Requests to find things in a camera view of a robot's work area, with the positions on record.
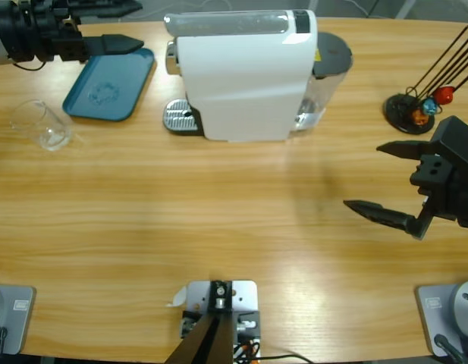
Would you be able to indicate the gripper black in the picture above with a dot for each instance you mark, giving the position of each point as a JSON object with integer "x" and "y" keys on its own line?
{"x": 463, "y": 193}
{"x": 29, "y": 30}

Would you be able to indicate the red coffee capsule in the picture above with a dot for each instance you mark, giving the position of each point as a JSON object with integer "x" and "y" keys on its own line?
{"x": 444, "y": 95}

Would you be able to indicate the white capsule coffee machine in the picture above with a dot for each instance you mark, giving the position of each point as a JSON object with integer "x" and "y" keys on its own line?
{"x": 241, "y": 87}

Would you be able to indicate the orange coffee capsule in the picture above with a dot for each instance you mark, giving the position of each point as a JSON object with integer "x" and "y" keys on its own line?
{"x": 420, "y": 117}

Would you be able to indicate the blue coffee capsule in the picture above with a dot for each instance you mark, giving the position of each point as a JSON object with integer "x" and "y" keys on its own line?
{"x": 431, "y": 106}

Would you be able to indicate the teal plastic tray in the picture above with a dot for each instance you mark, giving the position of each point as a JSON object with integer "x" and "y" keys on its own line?
{"x": 116, "y": 83}

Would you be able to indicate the black capsule holder with rods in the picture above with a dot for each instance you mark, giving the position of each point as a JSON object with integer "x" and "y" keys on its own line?
{"x": 398, "y": 113}

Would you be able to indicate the clear glass cup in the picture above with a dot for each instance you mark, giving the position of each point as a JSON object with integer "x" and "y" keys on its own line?
{"x": 53, "y": 138}

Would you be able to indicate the clear water tank black lid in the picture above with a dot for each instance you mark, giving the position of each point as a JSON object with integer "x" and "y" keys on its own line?
{"x": 332, "y": 53}

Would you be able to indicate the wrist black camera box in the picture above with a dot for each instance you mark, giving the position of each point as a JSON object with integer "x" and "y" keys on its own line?
{"x": 455, "y": 136}

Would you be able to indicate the arm grey base plate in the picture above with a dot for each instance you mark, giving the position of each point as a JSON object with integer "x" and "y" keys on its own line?
{"x": 438, "y": 318}
{"x": 17, "y": 322}

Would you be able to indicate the grey metal frame leg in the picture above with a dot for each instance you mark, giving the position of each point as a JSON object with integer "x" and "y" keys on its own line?
{"x": 406, "y": 8}

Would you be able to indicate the white mount block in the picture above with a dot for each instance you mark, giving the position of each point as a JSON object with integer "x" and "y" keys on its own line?
{"x": 245, "y": 292}

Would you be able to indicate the dark camera post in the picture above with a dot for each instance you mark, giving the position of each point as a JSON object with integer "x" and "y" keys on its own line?
{"x": 214, "y": 341}

